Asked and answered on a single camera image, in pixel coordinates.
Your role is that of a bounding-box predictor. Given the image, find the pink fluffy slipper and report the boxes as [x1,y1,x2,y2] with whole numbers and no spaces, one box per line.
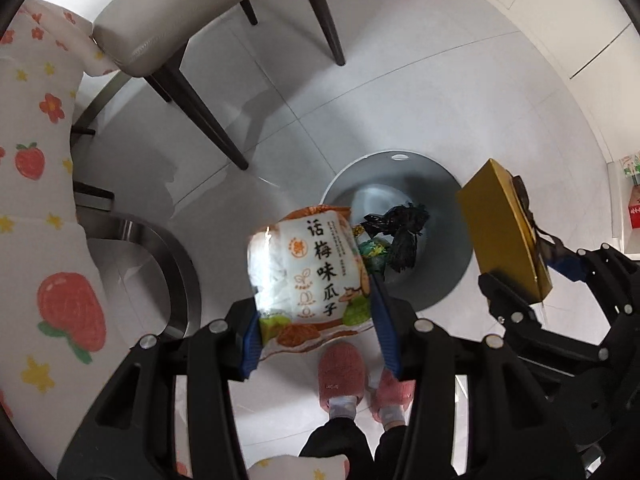
[370,367,417,428]
[318,342,370,413]

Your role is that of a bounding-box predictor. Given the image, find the person's black trousers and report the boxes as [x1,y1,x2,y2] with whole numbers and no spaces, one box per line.
[299,417,408,480]

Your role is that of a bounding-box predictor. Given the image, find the gold box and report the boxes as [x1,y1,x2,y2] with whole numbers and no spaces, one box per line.
[456,158,555,305]

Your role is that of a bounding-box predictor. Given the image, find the floral strawberry print tablecloth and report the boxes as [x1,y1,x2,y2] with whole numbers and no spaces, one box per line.
[0,0,121,441]

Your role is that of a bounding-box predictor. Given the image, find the colourful carton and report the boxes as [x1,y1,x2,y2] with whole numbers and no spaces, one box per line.
[619,152,640,253]

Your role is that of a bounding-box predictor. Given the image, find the grey plastic waste bin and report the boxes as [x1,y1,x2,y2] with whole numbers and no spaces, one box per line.
[318,150,475,313]

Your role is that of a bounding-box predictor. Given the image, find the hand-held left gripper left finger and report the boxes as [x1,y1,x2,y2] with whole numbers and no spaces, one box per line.
[57,300,263,480]

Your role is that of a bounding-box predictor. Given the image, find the white and orange snack bag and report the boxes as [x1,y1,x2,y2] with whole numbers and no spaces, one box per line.
[247,205,375,361]

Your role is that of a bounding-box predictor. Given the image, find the grey chair near right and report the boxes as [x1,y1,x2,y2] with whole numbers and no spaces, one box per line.
[92,0,347,172]

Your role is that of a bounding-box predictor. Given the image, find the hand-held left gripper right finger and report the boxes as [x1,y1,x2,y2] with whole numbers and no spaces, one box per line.
[370,275,586,480]

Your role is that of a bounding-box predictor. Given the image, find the green snack wrapper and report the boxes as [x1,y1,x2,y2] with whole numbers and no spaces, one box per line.
[356,237,393,273]

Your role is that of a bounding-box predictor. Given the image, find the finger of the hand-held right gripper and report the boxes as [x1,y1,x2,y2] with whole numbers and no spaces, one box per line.
[511,175,640,317]
[477,271,608,361]

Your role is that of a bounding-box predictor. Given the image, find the black plastic bag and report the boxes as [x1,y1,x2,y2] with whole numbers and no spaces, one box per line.
[361,202,431,275]

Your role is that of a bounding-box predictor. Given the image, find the metal table base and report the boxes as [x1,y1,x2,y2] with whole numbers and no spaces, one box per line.
[70,67,203,341]

